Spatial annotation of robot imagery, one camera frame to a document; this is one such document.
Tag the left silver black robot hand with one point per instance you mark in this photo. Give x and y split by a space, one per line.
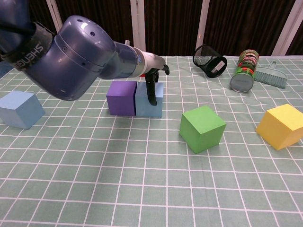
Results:
155 62

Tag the light blue cube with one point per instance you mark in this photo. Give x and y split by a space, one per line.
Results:
142 106
16 108

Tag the purple cube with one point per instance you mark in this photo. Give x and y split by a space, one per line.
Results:
120 99

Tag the green cube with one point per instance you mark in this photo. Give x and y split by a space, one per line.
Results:
201 130

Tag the yellow cube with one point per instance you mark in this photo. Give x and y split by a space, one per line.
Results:
280 127

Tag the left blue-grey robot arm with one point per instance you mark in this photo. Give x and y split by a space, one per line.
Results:
78 59

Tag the dark pleated curtain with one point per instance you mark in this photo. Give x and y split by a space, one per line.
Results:
170 23

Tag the black mesh pen cup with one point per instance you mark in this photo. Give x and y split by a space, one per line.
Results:
213 66

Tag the green chips can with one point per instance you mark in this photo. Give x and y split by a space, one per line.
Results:
243 71

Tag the pale blue hand brush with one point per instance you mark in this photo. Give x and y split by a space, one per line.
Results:
272 78

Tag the green checkered tablecloth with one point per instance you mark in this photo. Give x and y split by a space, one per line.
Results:
151 189

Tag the white frame post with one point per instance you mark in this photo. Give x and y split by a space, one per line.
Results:
53 11
138 23
203 23
287 26

